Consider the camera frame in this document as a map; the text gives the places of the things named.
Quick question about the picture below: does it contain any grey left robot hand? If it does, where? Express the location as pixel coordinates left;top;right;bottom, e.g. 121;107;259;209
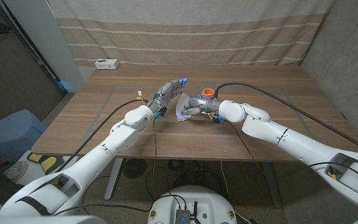
147;78;188;118

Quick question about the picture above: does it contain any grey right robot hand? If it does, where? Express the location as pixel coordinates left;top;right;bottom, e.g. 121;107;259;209
180;98;222;118

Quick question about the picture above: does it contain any white paper coffee filter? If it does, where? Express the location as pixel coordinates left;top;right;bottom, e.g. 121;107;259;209
175;92;192;122

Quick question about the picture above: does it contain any beige striped backdrop curtain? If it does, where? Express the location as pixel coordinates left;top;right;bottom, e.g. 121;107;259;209
47;0;335;67

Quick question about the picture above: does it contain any white power strip box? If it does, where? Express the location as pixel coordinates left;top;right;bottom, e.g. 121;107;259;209
94;58;120;70

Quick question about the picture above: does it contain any round black floor grille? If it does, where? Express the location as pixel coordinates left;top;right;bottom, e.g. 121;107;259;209
122;157;148;180

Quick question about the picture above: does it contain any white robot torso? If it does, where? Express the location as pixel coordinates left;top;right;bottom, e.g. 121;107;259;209
147;185;238;224

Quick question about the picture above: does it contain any white table leg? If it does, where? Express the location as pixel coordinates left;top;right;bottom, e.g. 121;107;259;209
104;157;124;201

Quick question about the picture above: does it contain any grey table leg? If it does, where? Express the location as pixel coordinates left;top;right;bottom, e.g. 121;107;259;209
261;162;283;208

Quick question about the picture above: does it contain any yellow and black floor object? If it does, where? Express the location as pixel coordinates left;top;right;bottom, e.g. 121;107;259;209
26;152;65;174

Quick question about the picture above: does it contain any blue plastic bin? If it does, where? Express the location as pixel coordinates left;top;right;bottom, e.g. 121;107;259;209
0;108;47;161

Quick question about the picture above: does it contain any grey sneaker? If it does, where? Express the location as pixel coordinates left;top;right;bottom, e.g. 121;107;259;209
4;160;29;184

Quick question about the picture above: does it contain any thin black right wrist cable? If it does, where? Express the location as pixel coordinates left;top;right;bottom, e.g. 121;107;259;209
227;121;256;163

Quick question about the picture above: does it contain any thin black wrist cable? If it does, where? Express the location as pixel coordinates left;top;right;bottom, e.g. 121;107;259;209
227;121;256;163
53;118;158;216

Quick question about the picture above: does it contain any thin black left wrist cable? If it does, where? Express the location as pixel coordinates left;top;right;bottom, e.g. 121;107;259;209
53;118;158;216

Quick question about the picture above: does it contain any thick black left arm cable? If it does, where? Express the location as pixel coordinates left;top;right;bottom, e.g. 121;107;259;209
54;98;149;174

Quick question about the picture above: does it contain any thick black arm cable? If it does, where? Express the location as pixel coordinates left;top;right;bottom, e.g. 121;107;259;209
214;82;358;158
54;98;149;174

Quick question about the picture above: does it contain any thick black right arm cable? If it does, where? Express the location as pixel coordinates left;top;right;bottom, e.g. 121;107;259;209
214;82;358;158

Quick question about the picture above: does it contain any white wall panel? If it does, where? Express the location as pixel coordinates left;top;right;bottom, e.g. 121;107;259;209
3;0;85;93

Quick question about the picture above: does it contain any black right upper arm cable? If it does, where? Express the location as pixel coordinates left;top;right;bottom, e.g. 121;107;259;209
308;161;358;217

